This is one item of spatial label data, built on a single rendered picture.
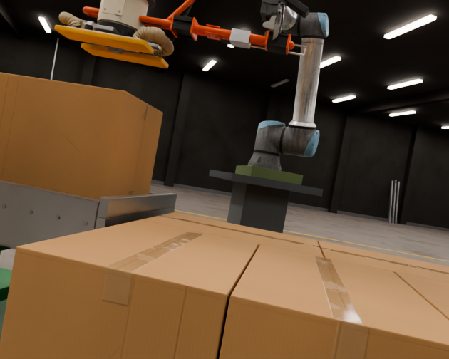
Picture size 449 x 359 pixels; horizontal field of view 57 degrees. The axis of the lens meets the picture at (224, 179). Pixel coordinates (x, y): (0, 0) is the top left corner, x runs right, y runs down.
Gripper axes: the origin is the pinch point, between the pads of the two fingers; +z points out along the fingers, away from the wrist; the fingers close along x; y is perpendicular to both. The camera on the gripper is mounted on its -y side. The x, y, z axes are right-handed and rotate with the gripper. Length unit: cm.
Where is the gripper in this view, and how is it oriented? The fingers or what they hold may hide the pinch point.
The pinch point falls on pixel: (276, 42)
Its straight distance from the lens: 156.8
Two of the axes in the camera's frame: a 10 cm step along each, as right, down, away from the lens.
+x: -1.7, -0.1, -9.9
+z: -1.7, 9.9, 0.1
